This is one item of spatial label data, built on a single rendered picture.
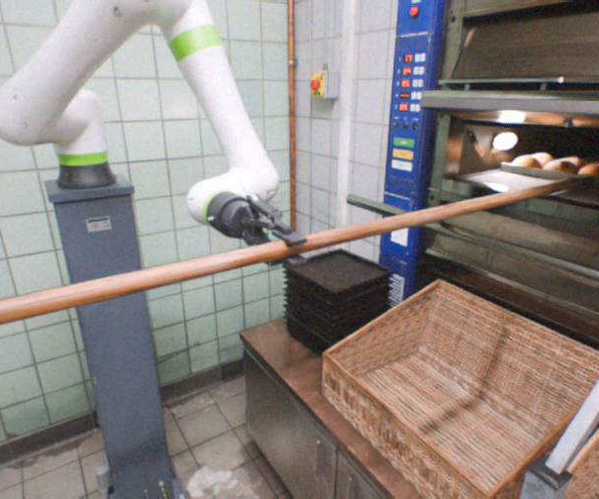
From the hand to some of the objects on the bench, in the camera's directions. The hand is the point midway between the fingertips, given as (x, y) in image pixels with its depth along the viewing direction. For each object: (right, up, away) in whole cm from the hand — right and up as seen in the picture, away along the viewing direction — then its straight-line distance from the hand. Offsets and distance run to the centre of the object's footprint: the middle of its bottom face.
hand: (289, 247), depth 73 cm
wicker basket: (+43, -48, +46) cm, 79 cm away
